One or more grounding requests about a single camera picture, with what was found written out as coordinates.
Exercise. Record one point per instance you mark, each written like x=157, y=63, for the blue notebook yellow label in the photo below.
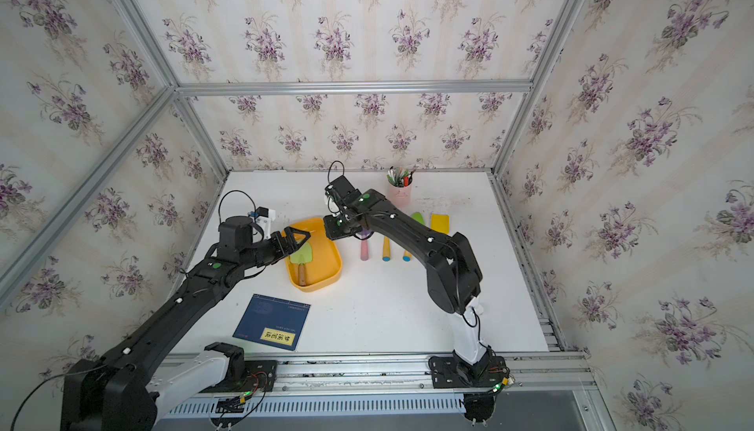
x=272, y=322

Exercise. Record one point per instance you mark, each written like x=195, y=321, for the green shovel yellow handle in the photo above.
x=418, y=217

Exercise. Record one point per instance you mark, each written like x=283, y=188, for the light green wooden-handled trowel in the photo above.
x=299, y=260

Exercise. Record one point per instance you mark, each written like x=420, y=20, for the yellow plastic storage box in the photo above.
x=327, y=264

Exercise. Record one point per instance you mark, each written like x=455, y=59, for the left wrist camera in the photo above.
x=238, y=233

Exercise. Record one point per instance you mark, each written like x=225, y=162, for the purple shovel pink handle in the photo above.
x=364, y=248

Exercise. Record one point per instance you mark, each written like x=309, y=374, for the pens in cup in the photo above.
x=399, y=177

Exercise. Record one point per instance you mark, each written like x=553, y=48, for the white slotted cable duct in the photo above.
x=318, y=406

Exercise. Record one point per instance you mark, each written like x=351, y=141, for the yellow square shovel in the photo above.
x=440, y=223
x=386, y=250

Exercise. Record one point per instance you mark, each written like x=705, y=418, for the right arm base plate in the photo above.
x=451, y=372

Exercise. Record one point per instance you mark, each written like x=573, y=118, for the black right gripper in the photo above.
x=331, y=233

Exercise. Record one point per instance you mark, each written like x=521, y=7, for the pink pen cup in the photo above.
x=399, y=196

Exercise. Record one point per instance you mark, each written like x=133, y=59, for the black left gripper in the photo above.
x=292, y=244

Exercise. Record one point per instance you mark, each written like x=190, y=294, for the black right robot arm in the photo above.
x=453, y=275

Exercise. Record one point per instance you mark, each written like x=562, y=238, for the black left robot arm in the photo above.
x=112, y=393

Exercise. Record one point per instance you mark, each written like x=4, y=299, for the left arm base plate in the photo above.
x=257, y=375

